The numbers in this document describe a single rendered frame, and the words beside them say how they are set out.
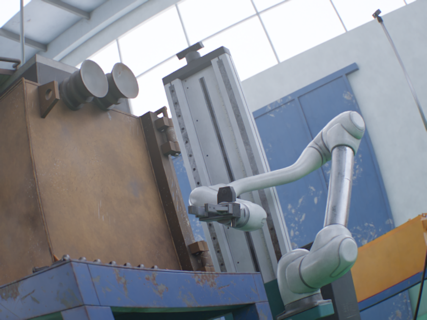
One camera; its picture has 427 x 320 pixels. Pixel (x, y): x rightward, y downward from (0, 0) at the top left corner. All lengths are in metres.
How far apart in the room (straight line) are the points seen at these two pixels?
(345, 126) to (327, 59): 9.04
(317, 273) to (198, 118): 1.06
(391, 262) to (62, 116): 5.17
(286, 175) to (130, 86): 0.85
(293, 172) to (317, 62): 9.13
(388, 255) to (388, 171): 4.33
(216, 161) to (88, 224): 1.31
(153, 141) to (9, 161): 0.59
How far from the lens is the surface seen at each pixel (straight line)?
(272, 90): 11.92
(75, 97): 1.81
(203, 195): 2.46
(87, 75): 1.84
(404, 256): 6.54
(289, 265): 2.43
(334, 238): 2.30
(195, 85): 3.06
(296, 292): 2.42
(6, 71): 1.92
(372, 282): 6.65
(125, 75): 1.99
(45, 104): 1.72
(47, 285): 1.28
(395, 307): 10.49
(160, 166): 2.04
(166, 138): 2.10
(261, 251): 2.77
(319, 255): 2.30
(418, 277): 6.29
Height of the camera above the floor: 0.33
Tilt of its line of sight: 21 degrees up
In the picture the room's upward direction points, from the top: 16 degrees counter-clockwise
